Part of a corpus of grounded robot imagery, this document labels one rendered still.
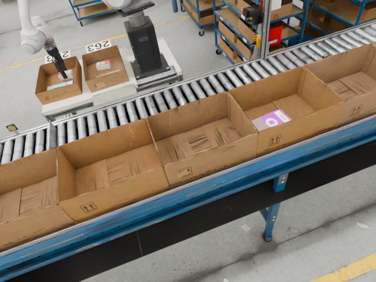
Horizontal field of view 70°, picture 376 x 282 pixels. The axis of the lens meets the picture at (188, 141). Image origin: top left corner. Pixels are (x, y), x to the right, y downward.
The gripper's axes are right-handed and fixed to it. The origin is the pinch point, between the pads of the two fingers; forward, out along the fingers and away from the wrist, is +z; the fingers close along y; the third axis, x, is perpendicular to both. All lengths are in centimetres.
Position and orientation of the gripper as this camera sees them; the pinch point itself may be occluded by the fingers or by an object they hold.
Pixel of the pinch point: (64, 72)
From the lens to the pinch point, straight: 226.6
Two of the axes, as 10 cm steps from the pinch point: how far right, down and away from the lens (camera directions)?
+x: 9.8, -2.0, 0.0
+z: 1.3, 6.6, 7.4
